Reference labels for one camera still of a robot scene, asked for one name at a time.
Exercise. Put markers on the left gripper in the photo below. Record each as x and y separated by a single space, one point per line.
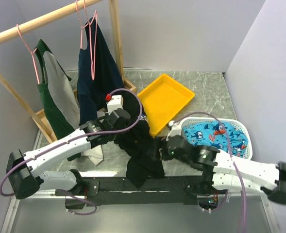
125 127

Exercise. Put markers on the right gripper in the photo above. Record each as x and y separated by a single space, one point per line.
165 157

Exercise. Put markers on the black t shirt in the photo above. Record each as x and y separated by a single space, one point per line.
144 152

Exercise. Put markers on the pink wire hanger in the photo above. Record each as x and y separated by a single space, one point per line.
93 47

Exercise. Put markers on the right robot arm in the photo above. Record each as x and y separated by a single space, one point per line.
220 171

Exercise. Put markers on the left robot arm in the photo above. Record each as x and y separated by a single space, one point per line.
30 172

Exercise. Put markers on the navy blue shirt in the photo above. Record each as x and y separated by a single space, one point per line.
91 94

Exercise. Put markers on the green and grey shirt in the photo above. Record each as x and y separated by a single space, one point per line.
59 102

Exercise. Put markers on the pink hanger with navy shirt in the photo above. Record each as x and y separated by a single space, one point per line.
80 20

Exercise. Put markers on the pink hanger with green shirt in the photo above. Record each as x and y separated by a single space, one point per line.
32 52

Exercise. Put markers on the yellow plastic tray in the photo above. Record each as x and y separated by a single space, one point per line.
162 100

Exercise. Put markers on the blue shark print cloth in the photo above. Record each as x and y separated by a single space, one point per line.
213 136

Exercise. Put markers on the white laundry basket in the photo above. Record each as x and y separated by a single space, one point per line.
244 131

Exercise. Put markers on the wooden clothes rack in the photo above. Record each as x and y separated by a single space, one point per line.
39 117

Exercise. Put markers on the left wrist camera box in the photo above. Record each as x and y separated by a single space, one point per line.
114 102

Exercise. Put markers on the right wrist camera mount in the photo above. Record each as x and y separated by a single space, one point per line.
174 129

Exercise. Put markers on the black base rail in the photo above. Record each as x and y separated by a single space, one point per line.
170 189

